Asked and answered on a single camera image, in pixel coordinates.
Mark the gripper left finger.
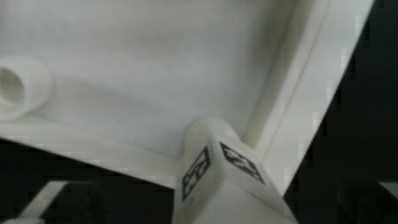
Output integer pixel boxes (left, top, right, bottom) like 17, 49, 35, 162
10, 180, 108, 224

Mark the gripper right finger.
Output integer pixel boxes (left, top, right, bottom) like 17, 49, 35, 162
337, 181, 398, 224

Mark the white square table top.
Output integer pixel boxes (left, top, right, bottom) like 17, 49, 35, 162
0, 0, 374, 188

